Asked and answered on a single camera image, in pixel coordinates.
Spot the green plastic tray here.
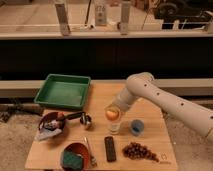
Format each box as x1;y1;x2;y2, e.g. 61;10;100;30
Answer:
34;74;91;110

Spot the white paper cup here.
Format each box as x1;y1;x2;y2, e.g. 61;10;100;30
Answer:
108;120;121;135

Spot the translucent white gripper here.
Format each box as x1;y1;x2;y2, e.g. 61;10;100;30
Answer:
105;96;132;115

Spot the metal spoon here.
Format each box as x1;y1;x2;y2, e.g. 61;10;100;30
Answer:
84;137;97;167

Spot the dark red bowl with items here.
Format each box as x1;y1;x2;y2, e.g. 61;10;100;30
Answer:
38;112;65;132

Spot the blue plastic cup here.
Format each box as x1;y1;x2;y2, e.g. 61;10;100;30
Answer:
130;120;144;136

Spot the black handled metal scoop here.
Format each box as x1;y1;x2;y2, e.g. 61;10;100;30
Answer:
65;111;92;129

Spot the green sponge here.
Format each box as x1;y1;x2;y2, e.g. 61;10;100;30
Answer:
62;151;83;170

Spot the black remote control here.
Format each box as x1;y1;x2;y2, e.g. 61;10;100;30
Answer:
104;136;116;162

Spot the bunch of dark grapes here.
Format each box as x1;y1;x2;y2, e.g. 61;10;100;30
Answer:
122;142;159;162

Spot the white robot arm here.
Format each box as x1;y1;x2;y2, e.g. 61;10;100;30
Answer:
105;72;213;142

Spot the red yellow apple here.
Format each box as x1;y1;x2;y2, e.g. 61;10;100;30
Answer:
105;110;119;121

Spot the white cloth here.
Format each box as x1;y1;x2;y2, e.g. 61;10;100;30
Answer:
35;129;62;141

